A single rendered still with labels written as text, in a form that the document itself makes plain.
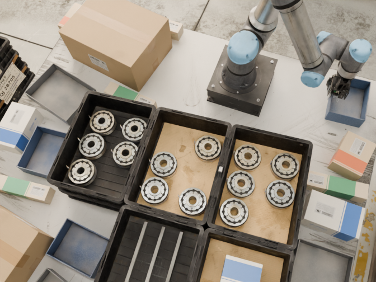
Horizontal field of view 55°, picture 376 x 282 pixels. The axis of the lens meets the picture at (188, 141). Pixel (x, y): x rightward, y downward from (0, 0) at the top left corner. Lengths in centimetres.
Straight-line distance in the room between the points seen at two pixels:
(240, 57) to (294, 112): 41
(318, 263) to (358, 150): 48
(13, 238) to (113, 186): 40
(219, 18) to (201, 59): 114
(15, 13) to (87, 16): 159
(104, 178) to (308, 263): 84
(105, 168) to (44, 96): 56
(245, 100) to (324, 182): 46
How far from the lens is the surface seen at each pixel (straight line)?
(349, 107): 178
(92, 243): 154
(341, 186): 155
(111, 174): 146
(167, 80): 176
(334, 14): 309
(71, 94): 182
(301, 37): 126
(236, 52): 144
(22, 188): 165
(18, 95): 250
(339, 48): 145
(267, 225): 137
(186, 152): 144
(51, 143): 174
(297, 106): 172
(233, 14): 296
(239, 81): 157
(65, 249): 157
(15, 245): 148
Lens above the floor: 216
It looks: 66 degrees down
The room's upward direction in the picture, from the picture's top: 7 degrees counter-clockwise
